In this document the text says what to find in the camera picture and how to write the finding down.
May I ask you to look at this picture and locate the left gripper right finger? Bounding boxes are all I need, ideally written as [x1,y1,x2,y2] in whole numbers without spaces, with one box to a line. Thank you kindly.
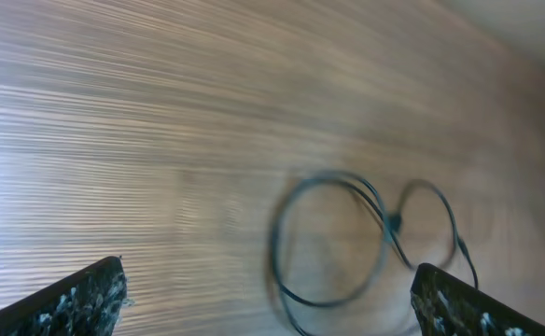
[411,263,545,336]

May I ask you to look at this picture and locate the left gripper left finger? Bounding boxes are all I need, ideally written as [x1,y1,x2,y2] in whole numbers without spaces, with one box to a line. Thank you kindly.
[0,256,127,336]

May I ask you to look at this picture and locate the thick black usb cable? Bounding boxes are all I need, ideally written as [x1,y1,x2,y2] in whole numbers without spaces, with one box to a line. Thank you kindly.
[265,170,416,336]

